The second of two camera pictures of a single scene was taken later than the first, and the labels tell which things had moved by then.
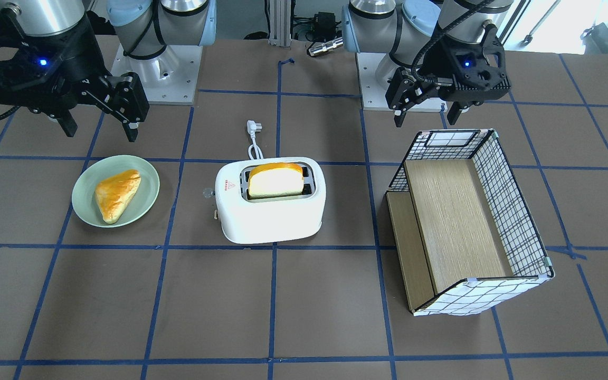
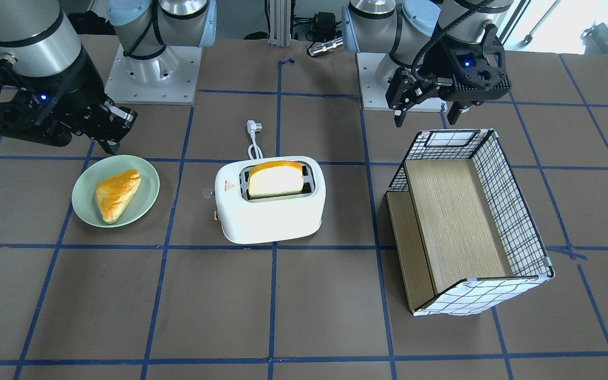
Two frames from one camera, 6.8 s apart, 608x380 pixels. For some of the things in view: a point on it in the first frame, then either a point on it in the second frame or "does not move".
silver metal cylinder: [331, 45] does not move
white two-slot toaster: [245, 220] does not move
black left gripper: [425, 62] does not move
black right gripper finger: [131, 129] -> [111, 145]
